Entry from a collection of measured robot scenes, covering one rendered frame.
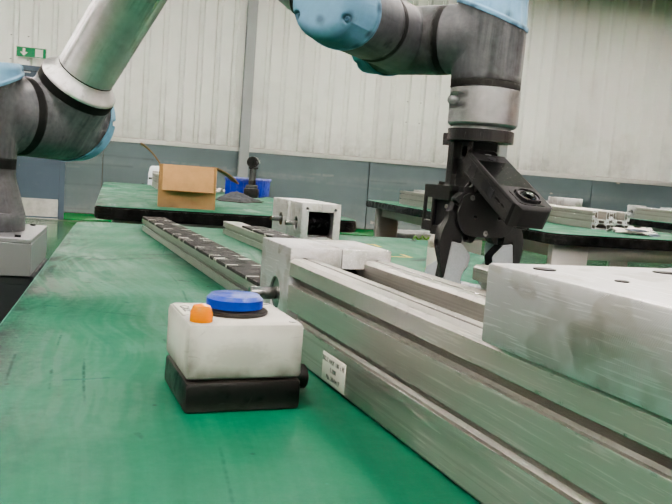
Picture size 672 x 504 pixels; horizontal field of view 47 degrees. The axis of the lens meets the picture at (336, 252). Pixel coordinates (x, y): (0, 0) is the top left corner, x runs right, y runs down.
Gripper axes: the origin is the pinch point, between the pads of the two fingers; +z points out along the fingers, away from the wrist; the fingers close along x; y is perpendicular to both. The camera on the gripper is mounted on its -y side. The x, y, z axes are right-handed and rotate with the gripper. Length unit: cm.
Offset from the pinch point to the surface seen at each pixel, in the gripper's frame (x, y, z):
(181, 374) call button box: 35.0, -20.2, 0.3
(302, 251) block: 22.3, -6.4, -6.9
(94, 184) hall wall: -33, 1084, 29
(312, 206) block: -12, 87, -7
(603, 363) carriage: 23, -47, -7
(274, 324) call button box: 29.4, -22.3, -3.6
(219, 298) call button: 32.6, -19.7, -4.9
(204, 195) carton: -11, 201, -3
